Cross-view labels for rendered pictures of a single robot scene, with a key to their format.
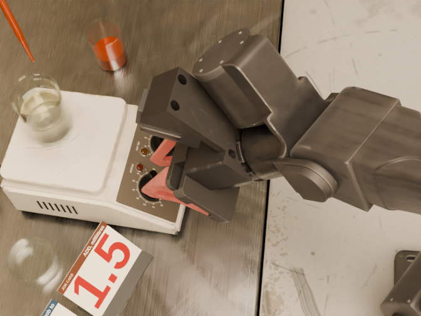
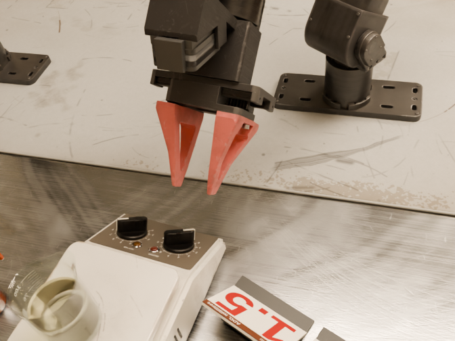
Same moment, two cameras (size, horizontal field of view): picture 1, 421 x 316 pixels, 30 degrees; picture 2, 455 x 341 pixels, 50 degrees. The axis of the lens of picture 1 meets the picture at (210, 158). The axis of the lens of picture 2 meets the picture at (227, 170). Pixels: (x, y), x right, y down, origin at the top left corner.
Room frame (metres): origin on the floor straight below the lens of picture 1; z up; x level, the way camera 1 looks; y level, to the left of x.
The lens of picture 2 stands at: (0.30, 0.34, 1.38)
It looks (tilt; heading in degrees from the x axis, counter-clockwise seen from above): 49 degrees down; 278
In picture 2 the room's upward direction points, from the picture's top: 10 degrees counter-clockwise
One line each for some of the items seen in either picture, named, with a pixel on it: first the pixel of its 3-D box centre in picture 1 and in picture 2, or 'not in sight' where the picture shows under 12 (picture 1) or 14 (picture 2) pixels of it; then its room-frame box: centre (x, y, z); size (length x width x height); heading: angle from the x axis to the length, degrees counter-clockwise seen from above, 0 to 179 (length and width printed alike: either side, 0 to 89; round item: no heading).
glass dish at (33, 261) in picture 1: (32, 261); not in sight; (0.36, 0.22, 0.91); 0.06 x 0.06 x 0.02
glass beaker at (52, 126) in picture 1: (45, 111); (61, 302); (0.48, 0.17, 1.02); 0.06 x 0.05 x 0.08; 59
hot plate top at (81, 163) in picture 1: (64, 138); (95, 312); (0.47, 0.16, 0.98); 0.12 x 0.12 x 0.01; 69
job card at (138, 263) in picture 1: (106, 273); (258, 312); (0.32, 0.14, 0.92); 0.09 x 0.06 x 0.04; 142
